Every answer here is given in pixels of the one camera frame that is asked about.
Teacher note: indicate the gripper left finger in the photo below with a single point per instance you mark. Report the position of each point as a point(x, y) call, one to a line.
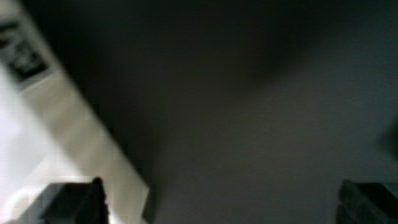
point(76, 203)

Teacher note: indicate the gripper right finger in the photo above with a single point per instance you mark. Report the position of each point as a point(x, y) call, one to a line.
point(369, 203)

